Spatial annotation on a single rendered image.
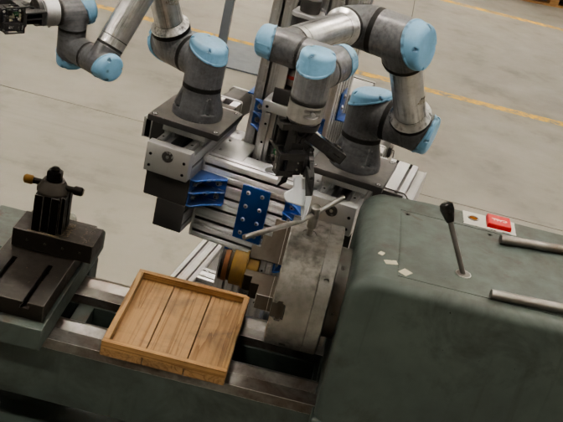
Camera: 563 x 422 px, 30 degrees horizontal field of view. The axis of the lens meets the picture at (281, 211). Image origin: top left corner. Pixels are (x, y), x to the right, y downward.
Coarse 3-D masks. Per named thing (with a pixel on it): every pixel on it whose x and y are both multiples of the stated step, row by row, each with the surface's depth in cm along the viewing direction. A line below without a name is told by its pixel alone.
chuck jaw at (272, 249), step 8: (280, 232) 248; (288, 232) 248; (264, 240) 248; (272, 240) 248; (280, 240) 248; (256, 248) 248; (264, 248) 248; (272, 248) 248; (280, 248) 248; (256, 256) 247; (264, 256) 247; (272, 256) 247; (280, 256) 247; (280, 264) 247
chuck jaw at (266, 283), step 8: (248, 272) 244; (256, 272) 245; (248, 280) 243; (256, 280) 241; (264, 280) 242; (272, 280) 243; (248, 288) 244; (256, 288) 240; (264, 288) 239; (272, 288) 240; (256, 296) 236; (264, 296) 236; (272, 296) 236; (256, 304) 237; (264, 304) 237; (272, 304) 235; (280, 304) 234; (272, 312) 236; (280, 312) 235
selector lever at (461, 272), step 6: (450, 228) 230; (456, 234) 230; (456, 240) 230; (456, 246) 230; (456, 252) 231; (462, 264) 231; (456, 270) 232; (462, 270) 231; (462, 276) 231; (468, 276) 231
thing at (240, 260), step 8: (224, 256) 246; (232, 256) 247; (240, 256) 246; (248, 256) 246; (224, 264) 245; (232, 264) 245; (240, 264) 245; (248, 264) 246; (256, 264) 247; (224, 272) 246; (232, 272) 245; (240, 272) 245; (232, 280) 246; (240, 280) 245; (240, 288) 248
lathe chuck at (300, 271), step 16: (304, 224) 241; (320, 224) 243; (288, 240) 236; (304, 240) 237; (320, 240) 238; (288, 256) 234; (304, 256) 235; (320, 256) 235; (288, 272) 233; (304, 272) 233; (320, 272) 234; (288, 288) 233; (304, 288) 233; (288, 304) 234; (304, 304) 233; (272, 320) 236; (288, 320) 235; (304, 320) 234; (272, 336) 240; (288, 336) 238
